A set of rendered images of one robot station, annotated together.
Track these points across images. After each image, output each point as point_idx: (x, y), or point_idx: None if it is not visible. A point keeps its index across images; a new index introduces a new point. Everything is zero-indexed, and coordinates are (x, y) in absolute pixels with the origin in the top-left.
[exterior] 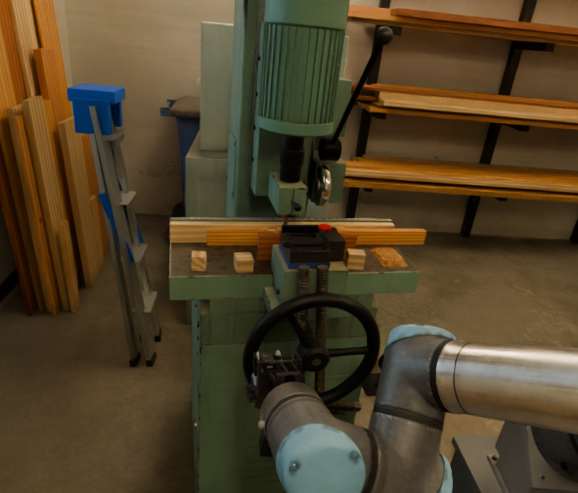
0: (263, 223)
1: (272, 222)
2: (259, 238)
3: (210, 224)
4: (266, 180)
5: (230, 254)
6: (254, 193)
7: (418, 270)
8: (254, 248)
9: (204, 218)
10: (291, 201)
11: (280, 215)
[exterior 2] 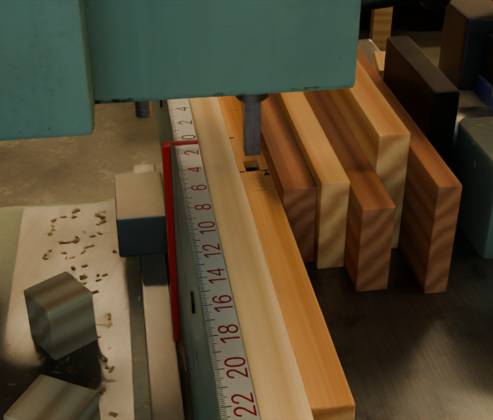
0: (233, 200)
1: (215, 178)
2: (460, 196)
3: (299, 375)
4: (86, 25)
5: (425, 374)
6: (88, 122)
7: (366, 39)
8: (329, 298)
9: (248, 392)
10: (364, 0)
11: (165, 146)
